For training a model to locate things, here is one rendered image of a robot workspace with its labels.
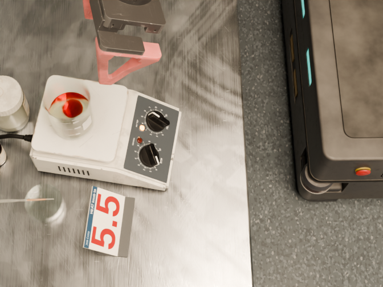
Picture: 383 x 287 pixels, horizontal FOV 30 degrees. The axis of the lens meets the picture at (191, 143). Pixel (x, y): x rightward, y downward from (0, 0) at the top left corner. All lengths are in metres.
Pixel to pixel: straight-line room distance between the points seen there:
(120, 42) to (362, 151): 0.94
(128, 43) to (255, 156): 1.22
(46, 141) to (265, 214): 0.95
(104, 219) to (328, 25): 0.84
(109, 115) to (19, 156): 0.17
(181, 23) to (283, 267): 0.84
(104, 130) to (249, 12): 1.15
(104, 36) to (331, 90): 0.96
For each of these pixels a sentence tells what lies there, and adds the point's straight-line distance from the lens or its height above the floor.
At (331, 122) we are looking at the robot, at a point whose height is 0.36.
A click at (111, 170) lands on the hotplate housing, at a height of 0.82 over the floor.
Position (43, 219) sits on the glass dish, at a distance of 1.05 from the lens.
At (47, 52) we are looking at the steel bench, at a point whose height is 0.75.
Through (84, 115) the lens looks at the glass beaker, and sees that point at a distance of 0.95.
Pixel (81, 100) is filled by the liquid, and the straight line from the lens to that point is 1.00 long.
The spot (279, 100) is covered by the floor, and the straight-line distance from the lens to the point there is 1.98.
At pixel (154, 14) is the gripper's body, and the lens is 0.73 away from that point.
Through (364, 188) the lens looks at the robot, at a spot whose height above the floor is 0.16.
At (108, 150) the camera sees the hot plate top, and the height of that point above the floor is 0.84.
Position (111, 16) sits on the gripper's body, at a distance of 0.71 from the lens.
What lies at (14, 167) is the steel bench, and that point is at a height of 0.75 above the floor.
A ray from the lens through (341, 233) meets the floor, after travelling 1.89.
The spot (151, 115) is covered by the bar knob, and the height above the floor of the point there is 0.82.
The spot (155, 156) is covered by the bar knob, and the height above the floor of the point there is 0.81.
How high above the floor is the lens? 1.77
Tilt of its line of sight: 68 degrees down
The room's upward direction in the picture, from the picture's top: 6 degrees clockwise
